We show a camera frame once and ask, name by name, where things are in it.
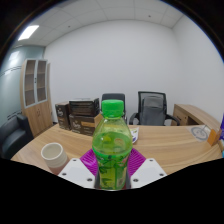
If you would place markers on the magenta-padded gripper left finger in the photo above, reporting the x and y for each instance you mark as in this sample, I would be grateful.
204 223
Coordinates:
88 161

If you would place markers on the round white patterned disc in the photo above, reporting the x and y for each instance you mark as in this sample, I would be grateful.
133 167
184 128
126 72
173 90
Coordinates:
200 132

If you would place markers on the black mesh office chair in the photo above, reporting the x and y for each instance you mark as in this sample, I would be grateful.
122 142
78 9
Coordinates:
152 108

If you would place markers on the wooden side desk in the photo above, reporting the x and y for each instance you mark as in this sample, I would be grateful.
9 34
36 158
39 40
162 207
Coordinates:
190 115

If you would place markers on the dark padded office chair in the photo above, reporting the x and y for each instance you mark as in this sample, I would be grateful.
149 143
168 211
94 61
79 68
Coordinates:
113 96

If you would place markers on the upright purple box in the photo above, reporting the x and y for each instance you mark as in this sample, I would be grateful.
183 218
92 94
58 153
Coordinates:
222 125

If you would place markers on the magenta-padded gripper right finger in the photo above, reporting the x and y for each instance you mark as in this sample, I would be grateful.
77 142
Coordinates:
136 161

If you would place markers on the long dark brown box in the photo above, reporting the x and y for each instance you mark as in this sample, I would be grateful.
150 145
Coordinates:
83 107

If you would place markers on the brown box with tan end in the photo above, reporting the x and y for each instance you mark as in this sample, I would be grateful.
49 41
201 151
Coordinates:
81 125

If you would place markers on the black leather armchair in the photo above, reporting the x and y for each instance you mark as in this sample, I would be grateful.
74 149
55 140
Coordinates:
13 135

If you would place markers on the small dark brown box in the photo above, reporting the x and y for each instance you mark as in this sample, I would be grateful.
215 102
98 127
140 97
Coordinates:
62 116

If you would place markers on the green drink bottle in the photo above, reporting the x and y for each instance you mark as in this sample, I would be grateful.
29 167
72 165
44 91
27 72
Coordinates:
112 146

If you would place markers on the wooden shelf cabinet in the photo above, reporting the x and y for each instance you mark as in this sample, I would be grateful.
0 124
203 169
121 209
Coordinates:
38 113

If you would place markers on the rectangular ceiling light panel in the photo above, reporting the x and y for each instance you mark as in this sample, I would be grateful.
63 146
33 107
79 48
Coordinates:
28 32

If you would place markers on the pink and white ribbed cup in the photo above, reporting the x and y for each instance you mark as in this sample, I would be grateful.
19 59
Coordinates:
54 156

